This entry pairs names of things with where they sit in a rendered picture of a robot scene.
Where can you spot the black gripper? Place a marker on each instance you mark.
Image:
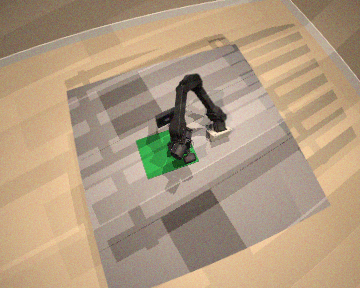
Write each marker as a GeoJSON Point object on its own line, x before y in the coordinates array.
{"type": "Point", "coordinates": [189, 157]}

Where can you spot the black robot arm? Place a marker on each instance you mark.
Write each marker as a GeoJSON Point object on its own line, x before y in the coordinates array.
{"type": "Point", "coordinates": [178, 125]}

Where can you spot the green circuit board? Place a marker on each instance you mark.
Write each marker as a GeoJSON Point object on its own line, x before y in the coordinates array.
{"type": "Point", "coordinates": [156, 157]}

